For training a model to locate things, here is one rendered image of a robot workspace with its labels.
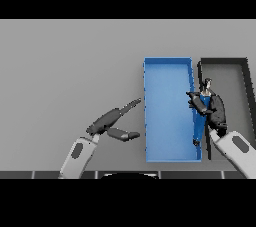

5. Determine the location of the blue pipe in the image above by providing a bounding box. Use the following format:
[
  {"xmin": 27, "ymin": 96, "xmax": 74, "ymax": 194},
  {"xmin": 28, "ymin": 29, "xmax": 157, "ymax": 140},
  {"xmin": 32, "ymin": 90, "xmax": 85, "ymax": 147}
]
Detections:
[{"xmin": 192, "ymin": 77, "xmax": 214, "ymax": 147}]

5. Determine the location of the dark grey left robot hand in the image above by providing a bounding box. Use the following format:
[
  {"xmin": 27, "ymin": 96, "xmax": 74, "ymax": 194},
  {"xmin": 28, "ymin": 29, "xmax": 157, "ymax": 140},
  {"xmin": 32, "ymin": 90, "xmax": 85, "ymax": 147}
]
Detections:
[{"xmin": 85, "ymin": 97, "xmax": 143, "ymax": 143}]

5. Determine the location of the dark strip with pale lines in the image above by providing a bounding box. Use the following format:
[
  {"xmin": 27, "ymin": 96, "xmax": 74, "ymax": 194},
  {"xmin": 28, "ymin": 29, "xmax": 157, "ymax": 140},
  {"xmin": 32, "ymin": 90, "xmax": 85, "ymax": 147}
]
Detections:
[{"xmin": 0, "ymin": 170, "xmax": 248, "ymax": 180}]

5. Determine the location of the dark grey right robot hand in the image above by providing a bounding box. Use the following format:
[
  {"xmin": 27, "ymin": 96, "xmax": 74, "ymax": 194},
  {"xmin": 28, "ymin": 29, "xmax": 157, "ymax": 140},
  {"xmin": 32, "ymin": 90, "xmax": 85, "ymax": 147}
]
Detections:
[{"xmin": 185, "ymin": 91, "xmax": 229, "ymax": 139}]

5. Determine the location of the dark grey bin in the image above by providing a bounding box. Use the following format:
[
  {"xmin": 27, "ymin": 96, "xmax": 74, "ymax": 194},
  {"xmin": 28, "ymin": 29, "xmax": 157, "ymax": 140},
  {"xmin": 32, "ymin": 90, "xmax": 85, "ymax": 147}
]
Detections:
[{"xmin": 196, "ymin": 57, "xmax": 256, "ymax": 161}]

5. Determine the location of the blue bin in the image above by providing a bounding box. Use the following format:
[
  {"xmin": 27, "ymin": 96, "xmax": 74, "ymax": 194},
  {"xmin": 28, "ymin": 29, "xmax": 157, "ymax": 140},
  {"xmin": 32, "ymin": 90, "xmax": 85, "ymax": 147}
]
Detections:
[{"xmin": 143, "ymin": 56, "xmax": 203, "ymax": 163}]

